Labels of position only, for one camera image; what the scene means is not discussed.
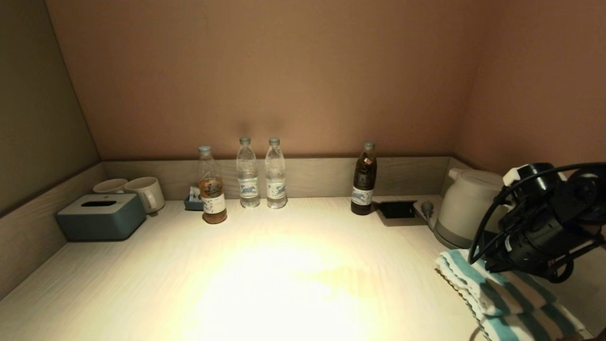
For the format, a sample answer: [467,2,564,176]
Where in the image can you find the white electric kettle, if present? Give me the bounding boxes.
[436,168,509,249]

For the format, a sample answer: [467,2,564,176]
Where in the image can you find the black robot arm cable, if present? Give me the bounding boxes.
[468,162,606,284]

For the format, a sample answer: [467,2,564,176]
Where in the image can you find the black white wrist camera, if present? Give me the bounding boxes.
[503,163,569,209]

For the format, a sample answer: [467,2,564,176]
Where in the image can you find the half-full amber tea bottle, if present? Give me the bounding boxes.
[197,146,228,224]

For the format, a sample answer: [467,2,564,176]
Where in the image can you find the teal white striped towel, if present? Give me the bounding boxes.
[436,250,592,341]

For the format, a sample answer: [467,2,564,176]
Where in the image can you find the grey-blue tissue box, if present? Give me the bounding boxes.
[56,193,147,241]

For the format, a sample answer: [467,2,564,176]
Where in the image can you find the grey kettle base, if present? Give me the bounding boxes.
[435,227,474,250]

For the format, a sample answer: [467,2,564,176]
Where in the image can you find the clear water bottle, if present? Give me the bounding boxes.
[236,137,260,208]
[265,137,288,209]

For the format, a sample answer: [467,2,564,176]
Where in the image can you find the white mug with handle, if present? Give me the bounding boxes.
[124,177,166,215]

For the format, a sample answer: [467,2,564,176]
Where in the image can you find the dark tea bottle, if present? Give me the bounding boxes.
[351,141,378,215]

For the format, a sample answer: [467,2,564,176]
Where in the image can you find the black recessed power socket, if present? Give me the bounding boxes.
[379,201,417,219]

